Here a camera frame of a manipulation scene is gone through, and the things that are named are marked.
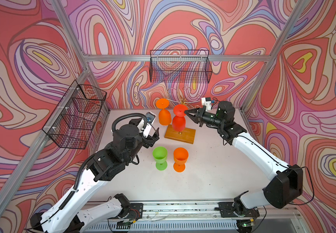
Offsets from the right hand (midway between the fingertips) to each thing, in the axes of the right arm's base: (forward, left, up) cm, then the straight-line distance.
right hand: (184, 115), depth 70 cm
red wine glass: (+3, +2, -8) cm, 8 cm away
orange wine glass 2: (+10, +10, -11) cm, 18 cm away
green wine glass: (-7, +13, -25) cm, 29 cm away
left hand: (-8, +15, +5) cm, 18 cm away
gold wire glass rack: (+43, -6, -24) cm, 49 cm away
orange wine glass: (-10, +1, -23) cm, 25 cm away
